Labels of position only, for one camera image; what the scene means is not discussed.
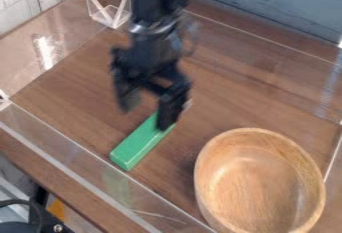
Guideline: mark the clear acrylic enclosure wall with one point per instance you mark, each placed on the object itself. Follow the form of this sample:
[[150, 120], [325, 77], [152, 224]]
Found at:
[[258, 78]]

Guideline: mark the black device lower left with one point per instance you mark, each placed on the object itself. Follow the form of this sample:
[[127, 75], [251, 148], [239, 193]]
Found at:
[[48, 225]]

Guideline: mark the green rectangular block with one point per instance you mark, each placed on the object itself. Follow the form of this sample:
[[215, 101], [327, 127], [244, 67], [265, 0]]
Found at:
[[136, 145]]

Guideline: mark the brown wooden bowl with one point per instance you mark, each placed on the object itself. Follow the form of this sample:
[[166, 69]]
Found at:
[[258, 184]]

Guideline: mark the clear acrylic corner bracket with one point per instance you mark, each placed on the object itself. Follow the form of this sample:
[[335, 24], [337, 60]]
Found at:
[[111, 16]]

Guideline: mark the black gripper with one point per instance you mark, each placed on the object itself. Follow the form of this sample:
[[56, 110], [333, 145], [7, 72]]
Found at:
[[148, 65]]

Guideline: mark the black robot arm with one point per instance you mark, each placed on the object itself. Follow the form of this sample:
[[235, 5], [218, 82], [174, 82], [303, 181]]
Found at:
[[155, 16]]

